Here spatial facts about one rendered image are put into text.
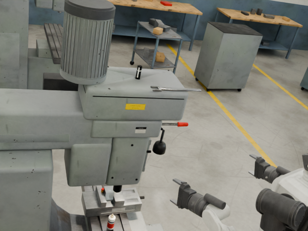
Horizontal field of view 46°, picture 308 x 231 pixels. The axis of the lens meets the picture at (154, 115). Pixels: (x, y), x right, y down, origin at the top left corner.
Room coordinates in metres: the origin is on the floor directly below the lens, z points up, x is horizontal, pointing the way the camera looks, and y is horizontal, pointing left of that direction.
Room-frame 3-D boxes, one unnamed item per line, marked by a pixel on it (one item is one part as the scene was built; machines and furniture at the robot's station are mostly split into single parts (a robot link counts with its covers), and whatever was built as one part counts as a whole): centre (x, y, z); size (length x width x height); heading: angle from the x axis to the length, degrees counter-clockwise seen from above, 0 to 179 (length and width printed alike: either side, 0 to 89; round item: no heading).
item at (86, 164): (1.45, 0.29, 1.47); 0.24 x 0.19 x 0.26; 23
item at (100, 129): (1.51, 0.15, 1.68); 0.34 x 0.24 x 0.10; 113
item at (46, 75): (1.72, 0.52, 1.62); 0.20 x 0.09 x 0.21; 113
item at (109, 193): (1.66, 0.17, 1.04); 0.06 x 0.05 x 0.06; 25
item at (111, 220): (1.51, 0.11, 0.98); 0.04 x 0.04 x 0.11
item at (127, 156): (1.53, 0.12, 1.47); 0.21 x 0.19 x 0.32; 23
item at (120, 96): (1.52, 0.13, 1.81); 0.47 x 0.26 x 0.16; 113
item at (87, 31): (1.43, 0.34, 2.05); 0.20 x 0.20 x 0.32
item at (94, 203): (1.68, 0.14, 0.98); 0.35 x 0.15 x 0.11; 115
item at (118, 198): (1.69, 0.12, 1.02); 0.15 x 0.06 x 0.04; 25
